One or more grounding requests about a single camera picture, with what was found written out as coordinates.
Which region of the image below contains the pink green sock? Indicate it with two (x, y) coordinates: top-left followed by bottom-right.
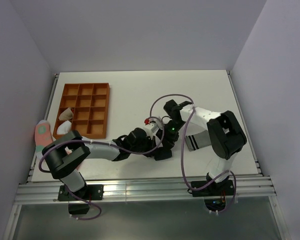
(34, 120), (53, 160)

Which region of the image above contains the orange compartment tray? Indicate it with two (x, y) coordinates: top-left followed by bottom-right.
(52, 83), (110, 139)

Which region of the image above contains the white rolled sock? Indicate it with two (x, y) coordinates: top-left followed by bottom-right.
(56, 120), (72, 135)

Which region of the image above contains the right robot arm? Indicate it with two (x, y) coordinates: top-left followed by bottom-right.
(163, 100), (247, 195)

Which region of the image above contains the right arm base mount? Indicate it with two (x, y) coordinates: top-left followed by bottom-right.
(187, 171), (237, 214)

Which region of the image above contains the beige rolled sock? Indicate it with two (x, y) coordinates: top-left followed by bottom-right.
(58, 107), (74, 121)

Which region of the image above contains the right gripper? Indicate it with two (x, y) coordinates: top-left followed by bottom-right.
(156, 119), (186, 153)

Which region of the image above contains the dark blue patterned sock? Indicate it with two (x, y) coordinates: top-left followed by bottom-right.
(153, 147), (172, 161)

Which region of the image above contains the grey striped sock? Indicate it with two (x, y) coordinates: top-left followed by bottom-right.
(185, 130), (211, 152)

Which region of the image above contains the aluminium frame rail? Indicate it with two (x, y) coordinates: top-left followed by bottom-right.
(13, 175), (277, 205)

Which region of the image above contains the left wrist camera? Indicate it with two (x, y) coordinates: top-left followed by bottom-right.
(143, 117), (163, 138)

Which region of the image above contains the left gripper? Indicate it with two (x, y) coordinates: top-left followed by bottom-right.
(130, 134), (160, 158)

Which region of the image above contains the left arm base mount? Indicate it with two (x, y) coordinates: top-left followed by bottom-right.
(57, 184), (104, 221)

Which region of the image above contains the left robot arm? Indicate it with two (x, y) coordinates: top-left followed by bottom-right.
(39, 127), (162, 200)

